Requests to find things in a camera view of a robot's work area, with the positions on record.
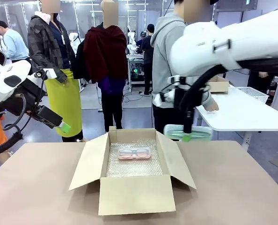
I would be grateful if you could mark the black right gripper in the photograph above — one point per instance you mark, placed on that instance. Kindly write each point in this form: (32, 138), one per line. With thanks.
(180, 96)

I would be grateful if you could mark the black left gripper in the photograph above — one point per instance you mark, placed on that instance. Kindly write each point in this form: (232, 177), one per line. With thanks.
(29, 98)

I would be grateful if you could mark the green glasses case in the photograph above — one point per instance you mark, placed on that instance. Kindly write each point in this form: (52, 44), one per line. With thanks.
(199, 133)

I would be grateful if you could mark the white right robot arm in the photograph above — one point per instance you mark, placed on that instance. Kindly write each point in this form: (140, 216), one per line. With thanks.
(223, 44)

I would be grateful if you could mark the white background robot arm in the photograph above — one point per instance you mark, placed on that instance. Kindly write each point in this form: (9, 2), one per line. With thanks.
(73, 41)
(131, 41)

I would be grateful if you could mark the gray sleeved right forearm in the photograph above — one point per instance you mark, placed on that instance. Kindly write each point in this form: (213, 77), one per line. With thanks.
(208, 99)

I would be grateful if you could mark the green framed glasses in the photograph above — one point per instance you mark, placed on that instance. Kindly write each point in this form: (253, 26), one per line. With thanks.
(201, 135)

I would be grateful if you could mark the gray hoodie person right hand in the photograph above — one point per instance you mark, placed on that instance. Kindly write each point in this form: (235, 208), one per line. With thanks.
(212, 106)

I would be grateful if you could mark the small open cardboard box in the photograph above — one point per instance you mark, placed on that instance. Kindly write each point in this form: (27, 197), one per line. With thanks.
(219, 85)

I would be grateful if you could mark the white table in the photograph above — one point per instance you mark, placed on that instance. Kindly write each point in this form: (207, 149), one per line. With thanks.
(242, 114)

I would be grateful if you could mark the mannequin camo jacket yellow skirt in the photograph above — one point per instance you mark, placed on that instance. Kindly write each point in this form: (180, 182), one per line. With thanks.
(45, 51)

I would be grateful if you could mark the clear bubble wrap sheet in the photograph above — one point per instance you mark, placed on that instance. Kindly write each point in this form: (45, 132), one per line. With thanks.
(134, 167)

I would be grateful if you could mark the white plastic mesh basket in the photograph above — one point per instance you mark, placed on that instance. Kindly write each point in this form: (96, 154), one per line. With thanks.
(253, 93)

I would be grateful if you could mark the metal rack with computer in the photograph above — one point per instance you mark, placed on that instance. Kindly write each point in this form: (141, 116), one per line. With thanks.
(135, 70)

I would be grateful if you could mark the person in light blue shirt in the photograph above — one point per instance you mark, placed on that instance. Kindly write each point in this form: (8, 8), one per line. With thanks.
(15, 47)

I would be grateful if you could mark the person with black cap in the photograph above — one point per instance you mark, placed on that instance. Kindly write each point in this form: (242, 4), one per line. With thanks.
(148, 54)

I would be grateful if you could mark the person in gray hoodie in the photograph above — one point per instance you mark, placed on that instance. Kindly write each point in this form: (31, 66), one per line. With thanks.
(163, 47)

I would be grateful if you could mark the mannequin maroon cloak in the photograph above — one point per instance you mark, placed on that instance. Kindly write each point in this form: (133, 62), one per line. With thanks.
(106, 56)

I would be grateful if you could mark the person in black t-shirt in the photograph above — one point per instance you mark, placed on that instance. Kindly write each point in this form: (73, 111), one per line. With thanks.
(265, 86)

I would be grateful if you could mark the large open cardboard box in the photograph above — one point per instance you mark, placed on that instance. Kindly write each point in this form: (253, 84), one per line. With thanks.
(136, 194)

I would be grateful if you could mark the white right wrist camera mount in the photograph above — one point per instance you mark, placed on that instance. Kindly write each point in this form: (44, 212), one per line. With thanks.
(169, 96)

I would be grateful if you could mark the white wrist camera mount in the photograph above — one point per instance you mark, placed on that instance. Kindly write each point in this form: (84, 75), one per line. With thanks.
(169, 96)
(49, 73)

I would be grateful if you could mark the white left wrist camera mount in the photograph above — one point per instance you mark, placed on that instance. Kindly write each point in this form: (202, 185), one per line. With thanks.
(49, 73)

